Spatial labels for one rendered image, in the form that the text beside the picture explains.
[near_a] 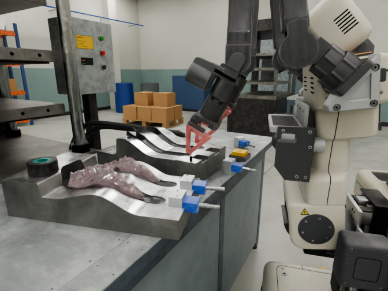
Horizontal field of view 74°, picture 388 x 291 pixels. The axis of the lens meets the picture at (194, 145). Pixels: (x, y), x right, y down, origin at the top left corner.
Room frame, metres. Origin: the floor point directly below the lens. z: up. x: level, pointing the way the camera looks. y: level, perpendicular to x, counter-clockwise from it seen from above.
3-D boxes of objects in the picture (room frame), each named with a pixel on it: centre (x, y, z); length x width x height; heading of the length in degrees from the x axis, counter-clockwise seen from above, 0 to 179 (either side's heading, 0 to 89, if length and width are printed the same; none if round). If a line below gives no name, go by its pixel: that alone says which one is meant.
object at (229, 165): (0.96, -0.18, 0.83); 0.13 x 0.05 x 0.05; 60
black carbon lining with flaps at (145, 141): (1.05, 0.14, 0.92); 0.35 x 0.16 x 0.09; 60
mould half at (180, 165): (1.07, 0.15, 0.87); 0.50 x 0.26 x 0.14; 60
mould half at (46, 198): (0.72, 0.25, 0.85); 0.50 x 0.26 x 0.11; 77
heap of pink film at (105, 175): (0.72, 0.25, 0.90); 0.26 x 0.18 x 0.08; 77
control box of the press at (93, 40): (1.61, 0.64, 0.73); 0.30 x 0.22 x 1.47; 150
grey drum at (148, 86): (8.08, 1.36, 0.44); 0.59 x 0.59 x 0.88
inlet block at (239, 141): (1.32, -0.27, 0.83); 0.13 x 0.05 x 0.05; 33
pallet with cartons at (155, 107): (6.14, 0.97, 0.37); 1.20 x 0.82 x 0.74; 64
